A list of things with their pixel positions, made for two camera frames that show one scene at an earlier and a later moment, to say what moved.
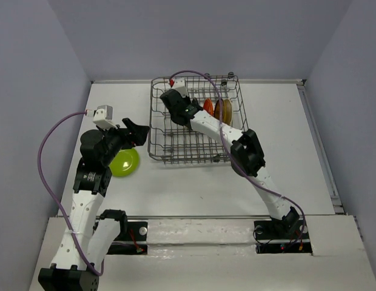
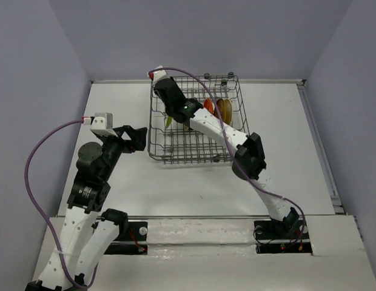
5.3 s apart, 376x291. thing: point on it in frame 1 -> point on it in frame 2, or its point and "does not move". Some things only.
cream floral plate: x=228 y=112 does not move
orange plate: x=208 y=107 does not move
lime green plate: x=125 y=163 -> x=169 y=120
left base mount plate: x=133 y=242 does not move
